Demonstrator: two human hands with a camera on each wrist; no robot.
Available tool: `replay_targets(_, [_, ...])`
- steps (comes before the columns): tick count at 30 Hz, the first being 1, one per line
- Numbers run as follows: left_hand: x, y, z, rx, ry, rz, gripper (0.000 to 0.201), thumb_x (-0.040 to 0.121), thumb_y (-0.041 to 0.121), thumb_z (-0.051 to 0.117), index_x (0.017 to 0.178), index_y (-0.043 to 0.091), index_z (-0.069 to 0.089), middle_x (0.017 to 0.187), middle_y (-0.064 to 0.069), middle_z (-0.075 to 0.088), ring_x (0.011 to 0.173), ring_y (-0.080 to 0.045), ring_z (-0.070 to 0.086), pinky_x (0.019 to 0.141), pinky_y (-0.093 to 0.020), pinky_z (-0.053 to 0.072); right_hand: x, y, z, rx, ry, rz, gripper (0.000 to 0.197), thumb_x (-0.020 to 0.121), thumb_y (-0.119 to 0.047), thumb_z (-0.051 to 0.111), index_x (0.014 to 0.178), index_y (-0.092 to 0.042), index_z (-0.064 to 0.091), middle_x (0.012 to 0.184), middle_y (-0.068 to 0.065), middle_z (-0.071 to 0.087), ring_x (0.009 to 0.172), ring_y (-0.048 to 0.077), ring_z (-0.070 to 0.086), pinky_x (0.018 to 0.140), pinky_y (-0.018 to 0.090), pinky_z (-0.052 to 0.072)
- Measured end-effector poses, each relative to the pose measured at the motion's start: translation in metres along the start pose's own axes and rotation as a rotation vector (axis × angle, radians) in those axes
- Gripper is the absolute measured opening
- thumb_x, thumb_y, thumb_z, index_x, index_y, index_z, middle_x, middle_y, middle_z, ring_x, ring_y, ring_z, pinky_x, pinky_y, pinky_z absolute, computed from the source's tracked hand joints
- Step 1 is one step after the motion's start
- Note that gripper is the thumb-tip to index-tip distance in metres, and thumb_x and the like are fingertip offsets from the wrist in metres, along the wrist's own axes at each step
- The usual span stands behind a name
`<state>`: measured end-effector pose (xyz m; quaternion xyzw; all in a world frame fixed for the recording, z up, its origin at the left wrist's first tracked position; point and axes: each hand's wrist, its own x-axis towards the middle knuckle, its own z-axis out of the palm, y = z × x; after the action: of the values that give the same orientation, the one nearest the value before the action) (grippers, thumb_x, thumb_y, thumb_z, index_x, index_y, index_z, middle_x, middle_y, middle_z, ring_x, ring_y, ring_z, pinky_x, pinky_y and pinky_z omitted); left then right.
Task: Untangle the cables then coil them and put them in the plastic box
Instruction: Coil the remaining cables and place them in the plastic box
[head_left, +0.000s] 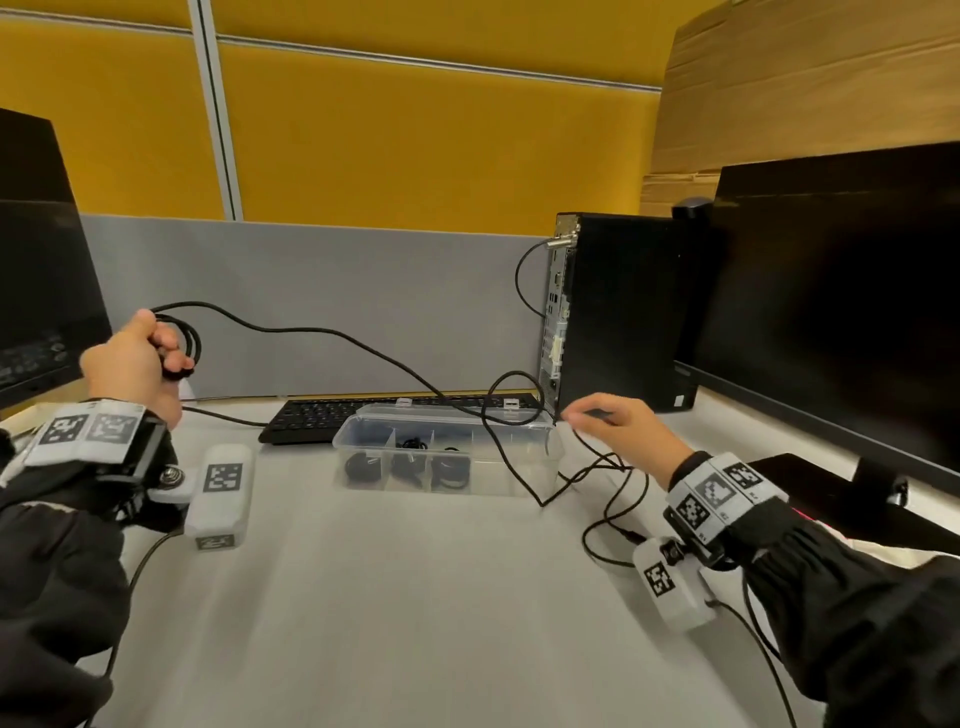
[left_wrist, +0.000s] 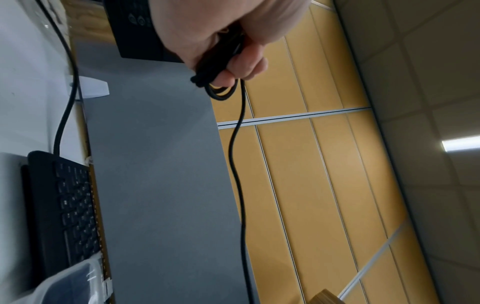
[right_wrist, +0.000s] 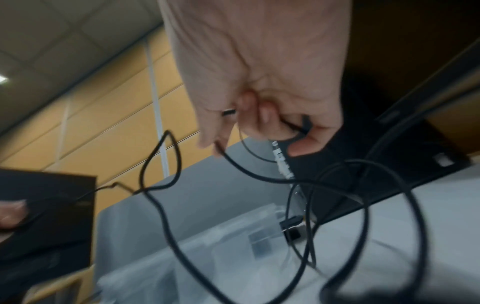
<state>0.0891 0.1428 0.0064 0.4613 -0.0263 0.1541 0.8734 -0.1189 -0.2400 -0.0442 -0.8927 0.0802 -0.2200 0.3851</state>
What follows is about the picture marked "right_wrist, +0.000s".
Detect black cable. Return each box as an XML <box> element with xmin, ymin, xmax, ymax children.
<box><xmin>20</xmin><ymin>109</ymin><xmax>431</xmax><ymax>304</ymax></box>

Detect person's right hand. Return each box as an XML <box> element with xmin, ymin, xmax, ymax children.
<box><xmin>157</xmin><ymin>0</ymin><xmax>354</xmax><ymax>158</ymax></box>

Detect white ribbed cable connector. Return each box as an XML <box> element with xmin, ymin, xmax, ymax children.
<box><xmin>271</xmin><ymin>140</ymin><xmax>296</xmax><ymax>180</ymax></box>

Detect white wall cable duct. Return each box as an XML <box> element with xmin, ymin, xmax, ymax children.
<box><xmin>143</xmin><ymin>39</ymin><xmax>170</xmax><ymax>179</ymax></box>

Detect black monitor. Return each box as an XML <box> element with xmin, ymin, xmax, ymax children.
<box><xmin>0</xmin><ymin>167</ymin><xmax>99</xmax><ymax>302</ymax></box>
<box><xmin>277</xmin><ymin>44</ymin><xmax>480</xmax><ymax>224</ymax></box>

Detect wooden furniture frame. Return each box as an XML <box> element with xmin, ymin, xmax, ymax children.
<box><xmin>21</xmin><ymin>263</ymin><xmax>99</xmax><ymax>304</ymax></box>

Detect clear plastic storage box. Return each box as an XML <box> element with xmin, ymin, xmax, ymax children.
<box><xmin>96</xmin><ymin>203</ymin><xmax>323</xmax><ymax>304</ymax></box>

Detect person's left hand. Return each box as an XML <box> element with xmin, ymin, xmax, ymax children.
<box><xmin>0</xmin><ymin>199</ymin><xmax>30</xmax><ymax>233</ymax></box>

